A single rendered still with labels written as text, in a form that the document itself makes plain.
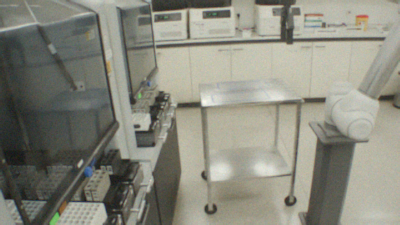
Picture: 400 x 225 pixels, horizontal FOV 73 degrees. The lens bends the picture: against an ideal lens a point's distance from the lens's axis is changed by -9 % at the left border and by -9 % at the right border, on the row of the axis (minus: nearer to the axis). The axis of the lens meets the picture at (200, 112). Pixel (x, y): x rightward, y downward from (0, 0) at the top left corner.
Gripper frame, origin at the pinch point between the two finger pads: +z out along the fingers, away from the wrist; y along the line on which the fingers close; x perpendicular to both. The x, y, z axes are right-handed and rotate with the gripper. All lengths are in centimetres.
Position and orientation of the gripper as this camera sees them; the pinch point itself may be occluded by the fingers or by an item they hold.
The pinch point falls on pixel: (286, 40)
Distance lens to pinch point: 148.8
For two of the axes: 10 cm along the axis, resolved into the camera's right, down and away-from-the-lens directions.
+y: 0.5, -3.8, 9.2
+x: -10.0, 0.4, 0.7
